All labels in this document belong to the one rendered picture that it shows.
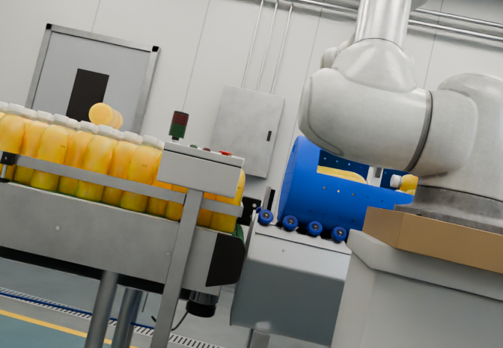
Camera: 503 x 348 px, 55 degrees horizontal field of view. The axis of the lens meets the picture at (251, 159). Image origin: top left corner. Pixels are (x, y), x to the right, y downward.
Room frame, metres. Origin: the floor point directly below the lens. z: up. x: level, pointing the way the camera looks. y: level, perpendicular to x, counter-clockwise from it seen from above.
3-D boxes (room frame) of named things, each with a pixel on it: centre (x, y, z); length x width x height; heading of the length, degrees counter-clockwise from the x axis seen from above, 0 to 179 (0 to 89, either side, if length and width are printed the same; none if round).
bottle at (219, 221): (1.37, 0.04, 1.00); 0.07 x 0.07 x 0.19
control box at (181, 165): (1.24, 0.12, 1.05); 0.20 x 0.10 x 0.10; 91
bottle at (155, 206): (1.41, 0.23, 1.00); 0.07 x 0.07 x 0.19
